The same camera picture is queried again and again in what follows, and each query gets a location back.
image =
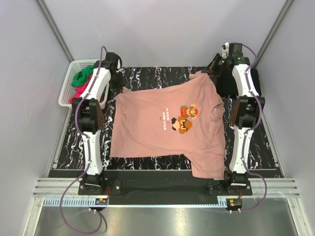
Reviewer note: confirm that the left small electronics module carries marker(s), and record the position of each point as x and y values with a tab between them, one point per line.
101	201

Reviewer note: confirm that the white plastic basket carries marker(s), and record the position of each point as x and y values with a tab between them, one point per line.
67	83

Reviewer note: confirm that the black folded t-shirt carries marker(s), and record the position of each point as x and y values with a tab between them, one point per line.
226	85

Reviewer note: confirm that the red crumpled t-shirt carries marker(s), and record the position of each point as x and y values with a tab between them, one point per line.
79	91

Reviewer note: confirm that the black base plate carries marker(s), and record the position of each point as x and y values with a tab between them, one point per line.
158	191

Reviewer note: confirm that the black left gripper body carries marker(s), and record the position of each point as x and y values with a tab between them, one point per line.
116	82

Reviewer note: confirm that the pink printed t-shirt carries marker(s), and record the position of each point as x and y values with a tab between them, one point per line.
182	119

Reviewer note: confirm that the right small electronics module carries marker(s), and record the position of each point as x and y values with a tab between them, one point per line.
234	204

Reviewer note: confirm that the green crumpled t-shirt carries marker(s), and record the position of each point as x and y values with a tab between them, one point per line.
82	76

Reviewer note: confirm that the small electronics module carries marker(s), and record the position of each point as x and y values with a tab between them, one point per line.
234	204
101	201

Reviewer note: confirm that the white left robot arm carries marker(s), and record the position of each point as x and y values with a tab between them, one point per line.
89	120

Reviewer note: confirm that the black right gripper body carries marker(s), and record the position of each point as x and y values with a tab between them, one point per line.
218	65

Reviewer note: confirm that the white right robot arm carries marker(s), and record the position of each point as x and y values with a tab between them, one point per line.
246	114

